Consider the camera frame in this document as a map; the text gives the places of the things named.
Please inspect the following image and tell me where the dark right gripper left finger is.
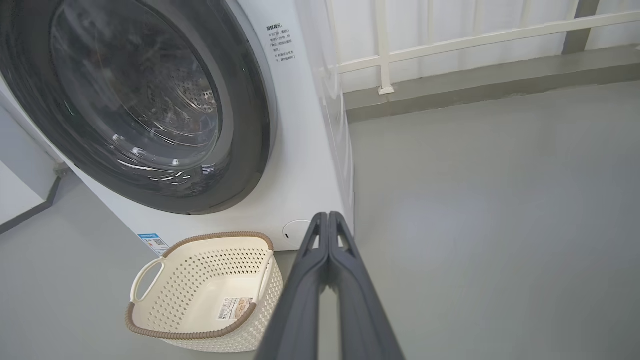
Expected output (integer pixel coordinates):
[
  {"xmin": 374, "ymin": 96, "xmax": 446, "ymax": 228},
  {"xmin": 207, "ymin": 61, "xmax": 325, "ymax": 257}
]
[{"xmin": 255, "ymin": 211, "xmax": 331, "ymax": 360}]

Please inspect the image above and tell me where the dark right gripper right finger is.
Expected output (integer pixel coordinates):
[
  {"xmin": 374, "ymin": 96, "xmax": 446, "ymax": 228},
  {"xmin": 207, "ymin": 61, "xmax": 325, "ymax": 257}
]
[{"xmin": 327, "ymin": 211, "xmax": 406, "ymax": 360}]

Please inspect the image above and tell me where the dark round washer door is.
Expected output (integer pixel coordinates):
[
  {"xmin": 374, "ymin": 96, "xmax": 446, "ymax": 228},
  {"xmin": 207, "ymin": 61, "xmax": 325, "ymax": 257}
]
[{"xmin": 0, "ymin": 0, "xmax": 278, "ymax": 216}]

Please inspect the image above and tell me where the basket product label sticker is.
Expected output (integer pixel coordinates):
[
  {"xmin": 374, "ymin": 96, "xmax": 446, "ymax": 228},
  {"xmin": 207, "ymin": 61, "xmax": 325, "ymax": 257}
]
[{"xmin": 216, "ymin": 296, "xmax": 255, "ymax": 322}]

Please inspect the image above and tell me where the cream perforated laundry basket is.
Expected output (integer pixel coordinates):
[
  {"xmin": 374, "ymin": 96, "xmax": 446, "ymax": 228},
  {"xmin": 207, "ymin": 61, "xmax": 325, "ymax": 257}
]
[{"xmin": 125, "ymin": 231, "xmax": 285, "ymax": 354}]

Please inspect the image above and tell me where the white front-load washing machine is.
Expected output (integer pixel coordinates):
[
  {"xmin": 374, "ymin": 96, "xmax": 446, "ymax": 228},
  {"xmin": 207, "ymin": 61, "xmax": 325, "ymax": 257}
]
[{"xmin": 0, "ymin": 0, "xmax": 356, "ymax": 253}]

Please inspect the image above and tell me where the round white filter cover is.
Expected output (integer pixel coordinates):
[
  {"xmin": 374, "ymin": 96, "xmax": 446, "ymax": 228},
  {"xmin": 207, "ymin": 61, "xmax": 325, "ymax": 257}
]
[{"xmin": 282, "ymin": 219, "xmax": 313, "ymax": 246}]

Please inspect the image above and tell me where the blue white energy label sticker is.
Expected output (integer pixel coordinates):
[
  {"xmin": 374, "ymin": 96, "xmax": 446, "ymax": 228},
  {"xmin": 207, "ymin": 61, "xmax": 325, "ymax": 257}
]
[{"xmin": 137, "ymin": 232, "xmax": 171, "ymax": 257}]

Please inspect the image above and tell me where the printed caution text label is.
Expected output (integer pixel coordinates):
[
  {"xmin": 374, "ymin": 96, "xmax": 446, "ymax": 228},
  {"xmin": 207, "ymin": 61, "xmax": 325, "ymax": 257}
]
[{"xmin": 265, "ymin": 22, "xmax": 297, "ymax": 63}]

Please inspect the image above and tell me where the white metal railing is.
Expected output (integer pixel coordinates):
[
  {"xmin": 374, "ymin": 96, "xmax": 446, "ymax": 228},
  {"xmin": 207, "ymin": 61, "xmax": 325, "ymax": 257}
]
[{"xmin": 320, "ymin": 0, "xmax": 640, "ymax": 96}]

